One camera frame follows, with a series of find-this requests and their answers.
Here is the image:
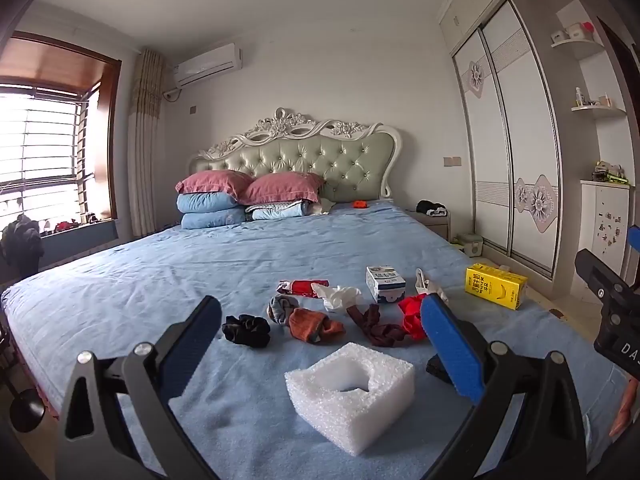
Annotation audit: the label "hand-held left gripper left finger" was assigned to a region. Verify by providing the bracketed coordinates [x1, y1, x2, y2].
[52, 295, 223, 480]

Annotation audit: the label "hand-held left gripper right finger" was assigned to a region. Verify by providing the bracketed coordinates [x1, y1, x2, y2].
[419, 294, 588, 480]

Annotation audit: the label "yellow drink carton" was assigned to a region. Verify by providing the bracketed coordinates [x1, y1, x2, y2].
[465, 263, 529, 310]

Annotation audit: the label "red snack wrapper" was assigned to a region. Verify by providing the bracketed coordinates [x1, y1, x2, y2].
[277, 279, 331, 297]

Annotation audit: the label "person's right hand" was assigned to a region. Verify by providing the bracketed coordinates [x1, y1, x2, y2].
[609, 377, 640, 438]

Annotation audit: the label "small black block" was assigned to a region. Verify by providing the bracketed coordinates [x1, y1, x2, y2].
[426, 354, 456, 386]

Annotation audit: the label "white cabinet with stickers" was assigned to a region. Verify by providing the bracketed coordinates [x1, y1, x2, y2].
[570, 180, 632, 303]

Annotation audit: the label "red cloth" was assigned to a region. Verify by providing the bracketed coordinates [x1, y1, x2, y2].
[397, 294, 428, 341]

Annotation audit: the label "black sock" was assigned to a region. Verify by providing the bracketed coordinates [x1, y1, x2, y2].
[222, 314, 271, 347]

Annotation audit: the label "toys on cabinet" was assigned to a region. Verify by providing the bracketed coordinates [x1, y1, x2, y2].
[592, 160, 629, 183]

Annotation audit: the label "brown sock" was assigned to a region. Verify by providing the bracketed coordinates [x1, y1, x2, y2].
[346, 304, 407, 348]

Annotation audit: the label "bed with blue sheet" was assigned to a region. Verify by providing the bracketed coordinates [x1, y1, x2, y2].
[0, 195, 631, 480]

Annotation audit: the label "white and blue milk carton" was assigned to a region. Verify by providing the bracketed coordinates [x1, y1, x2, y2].
[365, 266, 407, 305]

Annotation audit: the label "grey sock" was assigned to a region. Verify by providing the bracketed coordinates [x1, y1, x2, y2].
[267, 295, 301, 325]

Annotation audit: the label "orange sock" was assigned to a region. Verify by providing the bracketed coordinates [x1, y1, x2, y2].
[288, 308, 347, 344]

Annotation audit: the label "folded blue quilt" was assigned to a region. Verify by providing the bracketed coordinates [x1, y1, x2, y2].
[176, 191, 240, 213]
[180, 208, 247, 230]

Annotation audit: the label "grey nightstand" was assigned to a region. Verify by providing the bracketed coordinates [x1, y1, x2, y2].
[407, 207, 453, 241]

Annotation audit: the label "crumpled white tissue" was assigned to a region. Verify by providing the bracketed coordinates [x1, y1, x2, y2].
[311, 282, 363, 312]

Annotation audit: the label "white corner shelf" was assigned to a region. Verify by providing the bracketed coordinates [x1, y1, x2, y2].
[550, 35, 606, 60]
[571, 105, 627, 120]

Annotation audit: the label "white foam block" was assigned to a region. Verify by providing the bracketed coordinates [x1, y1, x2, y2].
[285, 342, 416, 457]

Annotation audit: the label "white sliding door wardrobe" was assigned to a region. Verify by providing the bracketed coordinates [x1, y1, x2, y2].
[439, 0, 568, 283]

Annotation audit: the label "folded patterned blanket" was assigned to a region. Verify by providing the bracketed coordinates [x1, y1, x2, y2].
[245, 200, 323, 221]

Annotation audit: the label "pink pillow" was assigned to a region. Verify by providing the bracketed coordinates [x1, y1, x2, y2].
[239, 171, 326, 206]
[175, 170, 256, 196]

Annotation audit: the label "black round object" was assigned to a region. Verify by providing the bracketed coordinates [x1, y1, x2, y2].
[10, 390, 47, 433]

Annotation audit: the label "beige curtain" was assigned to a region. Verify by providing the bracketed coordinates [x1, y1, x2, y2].
[127, 49, 165, 238]

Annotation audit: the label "hanging black garment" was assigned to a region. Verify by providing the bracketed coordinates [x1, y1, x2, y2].
[0, 214, 45, 268]

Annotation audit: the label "tufted green headboard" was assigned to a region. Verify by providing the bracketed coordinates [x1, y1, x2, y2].
[189, 108, 402, 201]

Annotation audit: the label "barred window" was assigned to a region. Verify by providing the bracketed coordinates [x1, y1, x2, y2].
[0, 82, 101, 221]

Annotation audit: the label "white air conditioner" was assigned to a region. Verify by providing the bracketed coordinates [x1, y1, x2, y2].
[174, 43, 243, 87]

